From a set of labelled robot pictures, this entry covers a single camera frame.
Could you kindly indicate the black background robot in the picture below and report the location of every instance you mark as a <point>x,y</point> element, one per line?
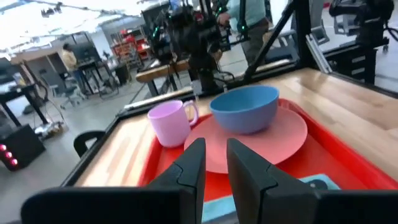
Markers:
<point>367,18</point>

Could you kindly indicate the wooden top workbench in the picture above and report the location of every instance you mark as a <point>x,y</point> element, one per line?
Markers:
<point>158,71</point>

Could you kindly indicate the teal cloth napkin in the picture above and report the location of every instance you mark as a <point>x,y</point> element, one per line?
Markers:
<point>217,208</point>

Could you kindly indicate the red plastic tray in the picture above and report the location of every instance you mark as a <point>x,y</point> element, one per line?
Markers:
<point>326,161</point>

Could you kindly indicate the pink plastic mug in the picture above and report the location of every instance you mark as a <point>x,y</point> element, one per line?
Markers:
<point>169,127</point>

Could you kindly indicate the pink plastic plate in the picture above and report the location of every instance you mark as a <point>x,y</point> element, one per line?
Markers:
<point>280,143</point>

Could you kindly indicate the person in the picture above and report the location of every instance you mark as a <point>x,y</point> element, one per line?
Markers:
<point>253,18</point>
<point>70,60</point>

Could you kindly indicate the black box with red lights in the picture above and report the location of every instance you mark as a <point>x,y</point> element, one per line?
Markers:
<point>21,146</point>

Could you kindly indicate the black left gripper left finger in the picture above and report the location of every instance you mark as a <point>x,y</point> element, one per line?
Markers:
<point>183,199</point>

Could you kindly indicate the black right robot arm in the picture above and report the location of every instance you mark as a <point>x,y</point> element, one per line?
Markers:
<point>202,53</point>

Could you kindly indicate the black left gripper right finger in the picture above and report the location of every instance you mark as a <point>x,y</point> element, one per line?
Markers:
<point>264,199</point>

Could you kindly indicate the blue plastic bowl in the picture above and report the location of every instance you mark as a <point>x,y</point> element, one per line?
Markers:
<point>245,112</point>

